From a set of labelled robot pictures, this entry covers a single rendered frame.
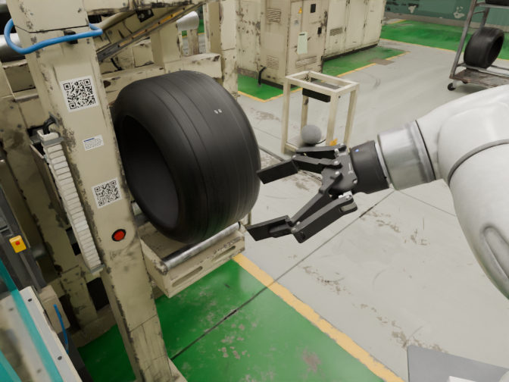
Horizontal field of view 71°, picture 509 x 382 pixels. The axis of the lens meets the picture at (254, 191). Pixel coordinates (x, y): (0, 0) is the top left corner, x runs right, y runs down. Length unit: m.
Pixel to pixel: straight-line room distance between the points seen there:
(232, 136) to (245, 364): 1.34
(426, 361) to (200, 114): 1.10
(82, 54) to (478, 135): 0.82
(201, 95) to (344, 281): 1.72
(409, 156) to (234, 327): 1.82
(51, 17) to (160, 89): 0.33
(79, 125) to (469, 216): 0.86
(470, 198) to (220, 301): 2.00
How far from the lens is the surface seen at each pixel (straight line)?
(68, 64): 0.97
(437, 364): 1.47
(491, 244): 0.42
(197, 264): 1.33
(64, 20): 0.96
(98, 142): 1.04
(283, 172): 0.65
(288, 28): 5.47
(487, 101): 0.53
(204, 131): 1.04
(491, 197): 0.43
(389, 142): 0.52
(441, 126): 0.52
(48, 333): 0.73
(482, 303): 2.70
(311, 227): 0.51
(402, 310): 2.44
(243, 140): 1.10
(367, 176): 0.53
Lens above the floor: 1.80
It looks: 34 degrees down
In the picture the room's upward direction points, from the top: straight up
